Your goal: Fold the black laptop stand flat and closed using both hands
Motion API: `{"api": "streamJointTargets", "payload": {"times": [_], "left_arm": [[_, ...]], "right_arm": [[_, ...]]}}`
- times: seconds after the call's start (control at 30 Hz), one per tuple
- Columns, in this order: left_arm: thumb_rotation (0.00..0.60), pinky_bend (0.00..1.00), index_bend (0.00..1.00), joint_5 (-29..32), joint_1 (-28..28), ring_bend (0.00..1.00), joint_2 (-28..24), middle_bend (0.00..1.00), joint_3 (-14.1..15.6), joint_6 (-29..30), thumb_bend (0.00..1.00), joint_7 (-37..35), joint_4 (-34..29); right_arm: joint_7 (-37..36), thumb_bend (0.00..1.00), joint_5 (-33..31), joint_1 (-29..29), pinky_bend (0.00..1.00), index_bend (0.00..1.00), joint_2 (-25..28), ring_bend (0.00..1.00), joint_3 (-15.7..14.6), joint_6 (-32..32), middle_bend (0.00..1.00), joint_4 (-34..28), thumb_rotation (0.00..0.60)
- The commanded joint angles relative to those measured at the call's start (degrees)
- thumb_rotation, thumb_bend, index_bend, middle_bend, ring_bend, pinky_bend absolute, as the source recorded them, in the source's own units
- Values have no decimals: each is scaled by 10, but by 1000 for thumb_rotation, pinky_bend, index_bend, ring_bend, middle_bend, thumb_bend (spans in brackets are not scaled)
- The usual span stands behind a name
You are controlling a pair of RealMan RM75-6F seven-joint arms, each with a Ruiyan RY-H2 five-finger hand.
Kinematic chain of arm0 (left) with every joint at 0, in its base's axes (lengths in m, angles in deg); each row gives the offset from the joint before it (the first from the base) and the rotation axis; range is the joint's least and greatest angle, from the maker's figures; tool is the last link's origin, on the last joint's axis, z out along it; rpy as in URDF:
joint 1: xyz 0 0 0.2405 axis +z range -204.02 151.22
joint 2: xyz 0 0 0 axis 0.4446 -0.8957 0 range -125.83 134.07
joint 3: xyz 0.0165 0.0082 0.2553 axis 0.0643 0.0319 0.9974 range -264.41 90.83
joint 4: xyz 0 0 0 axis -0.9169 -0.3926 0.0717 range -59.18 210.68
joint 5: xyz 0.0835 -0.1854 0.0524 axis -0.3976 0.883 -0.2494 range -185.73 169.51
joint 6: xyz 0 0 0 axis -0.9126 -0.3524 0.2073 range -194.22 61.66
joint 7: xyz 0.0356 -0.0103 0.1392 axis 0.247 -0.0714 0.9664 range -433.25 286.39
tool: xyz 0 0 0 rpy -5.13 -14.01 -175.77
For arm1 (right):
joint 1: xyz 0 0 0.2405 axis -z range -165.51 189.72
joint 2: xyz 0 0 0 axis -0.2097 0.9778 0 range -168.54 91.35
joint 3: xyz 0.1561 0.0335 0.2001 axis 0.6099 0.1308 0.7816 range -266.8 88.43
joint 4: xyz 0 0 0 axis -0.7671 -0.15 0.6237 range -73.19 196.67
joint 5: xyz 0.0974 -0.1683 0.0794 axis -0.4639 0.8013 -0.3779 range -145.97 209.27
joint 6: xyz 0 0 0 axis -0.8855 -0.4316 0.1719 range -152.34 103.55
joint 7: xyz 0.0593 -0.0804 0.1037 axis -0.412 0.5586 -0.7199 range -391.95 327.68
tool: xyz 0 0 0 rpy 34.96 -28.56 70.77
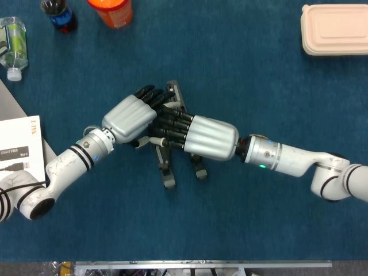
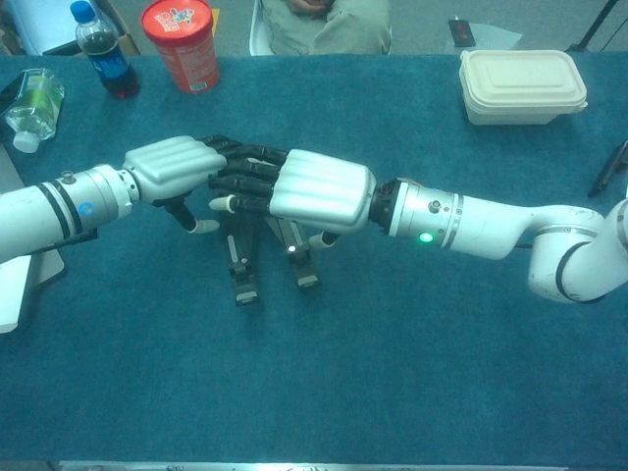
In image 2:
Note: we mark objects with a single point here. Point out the cream lidded food container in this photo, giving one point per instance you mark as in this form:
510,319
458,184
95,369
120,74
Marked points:
520,83

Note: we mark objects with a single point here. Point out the grey paper sheet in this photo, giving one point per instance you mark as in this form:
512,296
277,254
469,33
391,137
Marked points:
495,36

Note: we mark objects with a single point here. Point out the black device on floor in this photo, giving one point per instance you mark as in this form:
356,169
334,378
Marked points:
461,32

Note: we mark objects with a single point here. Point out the black tripod leg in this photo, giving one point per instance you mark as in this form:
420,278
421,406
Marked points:
593,27

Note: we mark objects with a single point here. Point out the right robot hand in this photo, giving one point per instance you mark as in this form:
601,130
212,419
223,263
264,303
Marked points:
319,189

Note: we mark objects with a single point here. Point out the red cylindrical canister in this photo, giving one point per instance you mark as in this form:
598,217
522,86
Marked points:
181,44

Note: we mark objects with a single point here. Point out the white product box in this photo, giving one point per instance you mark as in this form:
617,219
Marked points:
10,304

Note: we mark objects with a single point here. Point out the cola bottle blue label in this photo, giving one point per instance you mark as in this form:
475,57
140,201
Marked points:
110,64

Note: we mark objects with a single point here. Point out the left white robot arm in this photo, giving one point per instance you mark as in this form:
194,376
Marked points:
49,211

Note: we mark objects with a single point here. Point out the brown cardboard box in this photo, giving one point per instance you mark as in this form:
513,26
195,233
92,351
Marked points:
128,41

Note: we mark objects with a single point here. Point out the teal fabric table cover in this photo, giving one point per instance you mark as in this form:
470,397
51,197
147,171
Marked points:
343,368

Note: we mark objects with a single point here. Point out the clear water bottle green label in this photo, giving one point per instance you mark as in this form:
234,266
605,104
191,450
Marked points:
34,108

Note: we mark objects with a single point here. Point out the seated person in beige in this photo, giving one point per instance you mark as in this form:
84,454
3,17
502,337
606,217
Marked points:
343,29

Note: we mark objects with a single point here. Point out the grey closed laptop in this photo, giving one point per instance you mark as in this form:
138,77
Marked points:
49,267

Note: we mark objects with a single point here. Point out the black folding laptop stand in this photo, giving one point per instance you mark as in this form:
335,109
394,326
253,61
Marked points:
235,250

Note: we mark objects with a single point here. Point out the aluminium frame rail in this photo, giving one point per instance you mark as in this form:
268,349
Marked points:
343,467

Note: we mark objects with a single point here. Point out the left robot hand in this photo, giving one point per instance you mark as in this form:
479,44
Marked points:
167,167

